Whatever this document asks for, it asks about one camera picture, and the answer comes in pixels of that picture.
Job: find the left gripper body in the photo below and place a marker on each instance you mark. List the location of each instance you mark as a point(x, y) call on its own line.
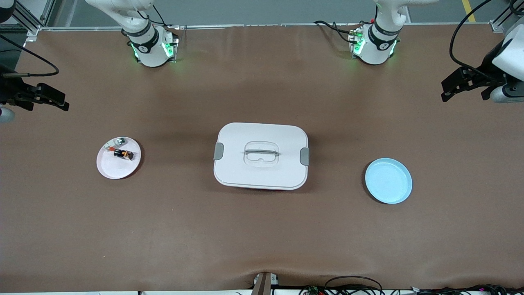
point(488, 65)

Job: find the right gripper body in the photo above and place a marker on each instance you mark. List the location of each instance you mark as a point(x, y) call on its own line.
point(9, 91)

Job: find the orange black switch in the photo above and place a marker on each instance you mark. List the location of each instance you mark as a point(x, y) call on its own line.
point(123, 154)

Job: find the white lidded storage box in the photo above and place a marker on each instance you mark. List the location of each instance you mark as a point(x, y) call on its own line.
point(262, 172)

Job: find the small white orange component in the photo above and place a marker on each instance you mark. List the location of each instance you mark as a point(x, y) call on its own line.
point(109, 146)

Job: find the small silver green component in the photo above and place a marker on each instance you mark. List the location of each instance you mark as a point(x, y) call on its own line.
point(121, 141)

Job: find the pink round plate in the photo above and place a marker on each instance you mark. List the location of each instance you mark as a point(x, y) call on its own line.
point(116, 168)

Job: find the light blue round plate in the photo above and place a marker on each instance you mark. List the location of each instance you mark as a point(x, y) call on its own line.
point(388, 181)

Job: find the aluminium frame profile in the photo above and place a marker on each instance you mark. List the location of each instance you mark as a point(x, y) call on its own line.
point(30, 18)
point(501, 22)

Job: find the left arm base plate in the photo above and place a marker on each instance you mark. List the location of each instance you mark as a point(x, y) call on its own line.
point(353, 43)

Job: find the silver table edge rail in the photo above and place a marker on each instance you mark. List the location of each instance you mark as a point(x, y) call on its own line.
point(266, 25)

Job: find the brown camera mount post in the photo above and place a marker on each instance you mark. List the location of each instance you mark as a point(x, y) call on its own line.
point(263, 284)

